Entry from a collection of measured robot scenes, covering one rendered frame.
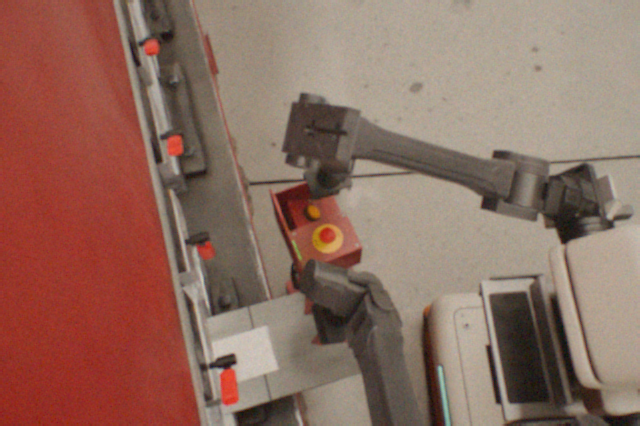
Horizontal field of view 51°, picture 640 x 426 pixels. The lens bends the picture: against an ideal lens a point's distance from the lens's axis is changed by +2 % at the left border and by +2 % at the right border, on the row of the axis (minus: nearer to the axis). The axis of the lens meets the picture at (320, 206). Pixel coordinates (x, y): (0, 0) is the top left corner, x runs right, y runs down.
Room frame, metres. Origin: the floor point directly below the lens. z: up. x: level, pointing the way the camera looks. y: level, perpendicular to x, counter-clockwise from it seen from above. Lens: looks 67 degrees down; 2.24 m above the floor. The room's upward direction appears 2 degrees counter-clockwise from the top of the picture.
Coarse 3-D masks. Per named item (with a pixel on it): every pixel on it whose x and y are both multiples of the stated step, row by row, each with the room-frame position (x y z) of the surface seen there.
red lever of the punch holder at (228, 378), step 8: (216, 360) 0.17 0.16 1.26; (224, 360) 0.17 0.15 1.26; (232, 360) 0.17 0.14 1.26; (224, 368) 0.16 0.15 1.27; (224, 376) 0.14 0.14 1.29; (232, 376) 0.14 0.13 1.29; (224, 384) 0.13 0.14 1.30; (232, 384) 0.13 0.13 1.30; (224, 392) 0.12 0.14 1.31; (232, 392) 0.12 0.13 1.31; (224, 400) 0.11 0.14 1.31; (232, 400) 0.11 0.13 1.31
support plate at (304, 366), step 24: (240, 312) 0.31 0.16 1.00; (264, 312) 0.31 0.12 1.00; (288, 312) 0.30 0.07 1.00; (216, 336) 0.26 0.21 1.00; (288, 336) 0.26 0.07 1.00; (312, 336) 0.26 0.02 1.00; (288, 360) 0.21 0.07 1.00; (312, 360) 0.21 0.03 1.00; (336, 360) 0.21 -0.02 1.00; (240, 384) 0.17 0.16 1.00; (264, 384) 0.17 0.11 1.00; (288, 384) 0.17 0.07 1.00; (312, 384) 0.17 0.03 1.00; (240, 408) 0.13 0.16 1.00
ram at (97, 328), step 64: (0, 0) 0.32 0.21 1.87; (64, 0) 0.46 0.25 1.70; (0, 64) 0.25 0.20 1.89; (64, 64) 0.36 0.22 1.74; (0, 128) 0.20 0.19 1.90; (64, 128) 0.27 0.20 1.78; (128, 128) 0.43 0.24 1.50; (0, 192) 0.15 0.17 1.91; (64, 192) 0.20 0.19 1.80; (128, 192) 0.30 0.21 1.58; (0, 256) 0.11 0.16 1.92; (64, 256) 0.15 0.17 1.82; (128, 256) 0.21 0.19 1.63; (0, 320) 0.08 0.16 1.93; (64, 320) 0.10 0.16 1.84; (128, 320) 0.14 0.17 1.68; (0, 384) 0.05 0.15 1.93; (64, 384) 0.06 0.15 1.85; (128, 384) 0.08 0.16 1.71; (192, 384) 0.12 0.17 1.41
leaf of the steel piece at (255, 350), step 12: (240, 336) 0.26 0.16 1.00; (252, 336) 0.26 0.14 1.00; (264, 336) 0.26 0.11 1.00; (216, 348) 0.24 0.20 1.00; (228, 348) 0.24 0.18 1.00; (240, 348) 0.24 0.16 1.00; (252, 348) 0.24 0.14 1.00; (264, 348) 0.24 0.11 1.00; (240, 360) 0.22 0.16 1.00; (252, 360) 0.22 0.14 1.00; (264, 360) 0.21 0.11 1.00; (276, 360) 0.21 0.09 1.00; (240, 372) 0.19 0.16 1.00; (252, 372) 0.19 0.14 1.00; (264, 372) 0.19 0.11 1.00
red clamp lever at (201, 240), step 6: (198, 234) 0.38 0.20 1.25; (204, 234) 0.38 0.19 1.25; (186, 240) 0.37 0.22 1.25; (192, 240) 0.37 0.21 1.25; (198, 240) 0.37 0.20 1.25; (204, 240) 0.37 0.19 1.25; (198, 246) 0.37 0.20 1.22; (204, 246) 0.37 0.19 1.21; (210, 246) 0.37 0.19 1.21; (204, 252) 0.36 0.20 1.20; (210, 252) 0.37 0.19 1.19; (204, 258) 0.36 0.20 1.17
